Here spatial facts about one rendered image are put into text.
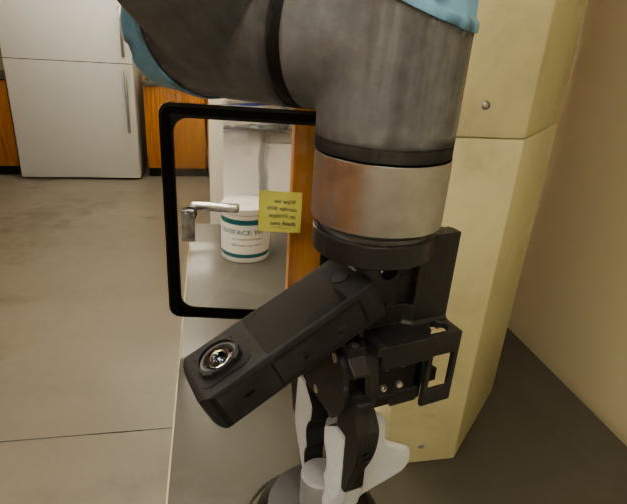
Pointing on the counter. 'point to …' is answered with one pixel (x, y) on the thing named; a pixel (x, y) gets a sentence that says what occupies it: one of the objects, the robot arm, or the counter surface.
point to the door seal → (172, 194)
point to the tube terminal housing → (493, 202)
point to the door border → (175, 179)
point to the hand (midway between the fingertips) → (318, 487)
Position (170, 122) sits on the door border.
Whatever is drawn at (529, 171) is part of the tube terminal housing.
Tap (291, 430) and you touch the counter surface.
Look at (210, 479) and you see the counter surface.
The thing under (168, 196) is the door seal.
